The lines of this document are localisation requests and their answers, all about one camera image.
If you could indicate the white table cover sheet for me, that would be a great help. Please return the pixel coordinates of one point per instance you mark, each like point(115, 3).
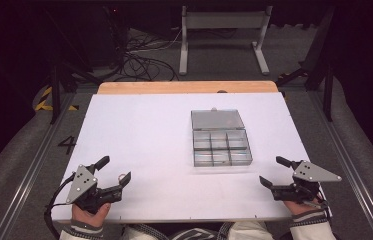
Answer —
point(160, 156)

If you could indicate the wooden table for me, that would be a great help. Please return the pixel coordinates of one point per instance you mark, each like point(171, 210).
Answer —
point(187, 87)

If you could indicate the white metal stand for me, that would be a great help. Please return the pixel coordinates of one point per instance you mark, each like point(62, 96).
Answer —
point(224, 21)

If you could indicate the person's right hand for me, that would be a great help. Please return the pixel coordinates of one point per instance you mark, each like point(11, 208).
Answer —
point(299, 207)

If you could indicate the person's lap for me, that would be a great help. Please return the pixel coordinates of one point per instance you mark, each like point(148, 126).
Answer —
point(190, 233)

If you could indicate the clear plastic compartment box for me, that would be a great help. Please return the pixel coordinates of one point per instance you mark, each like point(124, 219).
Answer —
point(220, 143)

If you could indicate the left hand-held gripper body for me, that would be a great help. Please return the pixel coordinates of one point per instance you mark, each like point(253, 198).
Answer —
point(84, 186)

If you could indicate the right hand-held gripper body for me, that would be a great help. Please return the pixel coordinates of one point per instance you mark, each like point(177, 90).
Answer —
point(310, 173)

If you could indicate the person's left hand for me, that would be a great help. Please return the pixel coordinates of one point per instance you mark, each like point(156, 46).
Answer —
point(89, 218)

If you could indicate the aluminium floor rail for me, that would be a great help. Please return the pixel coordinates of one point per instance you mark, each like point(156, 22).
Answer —
point(350, 166)
point(30, 173)

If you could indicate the black metal stand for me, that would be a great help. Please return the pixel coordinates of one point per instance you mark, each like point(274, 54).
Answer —
point(57, 83)
point(320, 70)

